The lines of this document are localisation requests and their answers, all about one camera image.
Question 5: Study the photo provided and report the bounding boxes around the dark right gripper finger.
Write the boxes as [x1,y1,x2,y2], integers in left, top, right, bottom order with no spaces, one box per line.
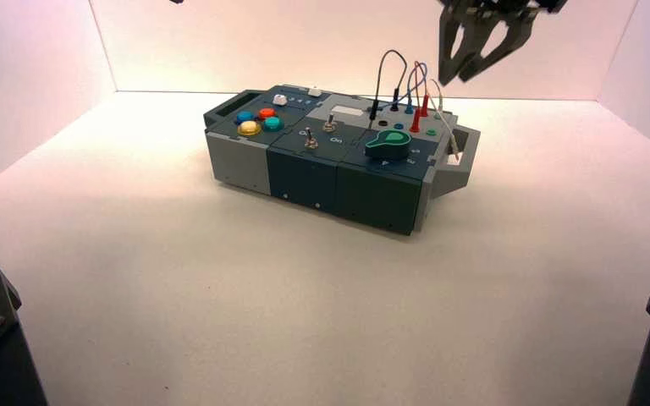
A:
[438,8,464,85]
[459,9,540,84]

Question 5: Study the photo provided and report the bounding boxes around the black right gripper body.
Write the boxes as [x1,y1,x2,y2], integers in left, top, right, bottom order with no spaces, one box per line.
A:
[441,0,568,18]

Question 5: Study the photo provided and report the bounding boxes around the red banana plug wire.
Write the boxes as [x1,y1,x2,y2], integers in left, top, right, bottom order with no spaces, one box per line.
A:
[409,60,432,134]

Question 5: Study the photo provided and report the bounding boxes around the green rotary selector knob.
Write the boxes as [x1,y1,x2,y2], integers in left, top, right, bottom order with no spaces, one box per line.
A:
[364,129,413,162]

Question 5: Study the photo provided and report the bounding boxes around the grey and blue control box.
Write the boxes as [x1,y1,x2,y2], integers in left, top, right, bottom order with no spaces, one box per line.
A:
[203,84,482,237]

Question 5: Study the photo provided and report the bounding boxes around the blue banana plug wire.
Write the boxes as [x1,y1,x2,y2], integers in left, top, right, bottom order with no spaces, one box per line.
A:
[377,61,429,116]

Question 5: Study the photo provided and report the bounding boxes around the black banana plug wire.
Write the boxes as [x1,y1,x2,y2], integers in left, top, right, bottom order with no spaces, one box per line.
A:
[367,49,409,131]

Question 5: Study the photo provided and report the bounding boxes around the white banana plug wire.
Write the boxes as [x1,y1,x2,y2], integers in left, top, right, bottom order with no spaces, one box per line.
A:
[429,78,462,163]

